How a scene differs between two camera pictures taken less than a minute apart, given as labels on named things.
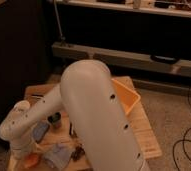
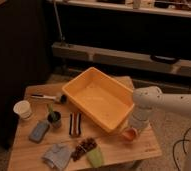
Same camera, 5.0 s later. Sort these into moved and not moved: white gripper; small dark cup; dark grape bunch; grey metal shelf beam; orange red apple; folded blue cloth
Moved: orange red apple; white gripper
Not moved: dark grape bunch; folded blue cloth; grey metal shelf beam; small dark cup
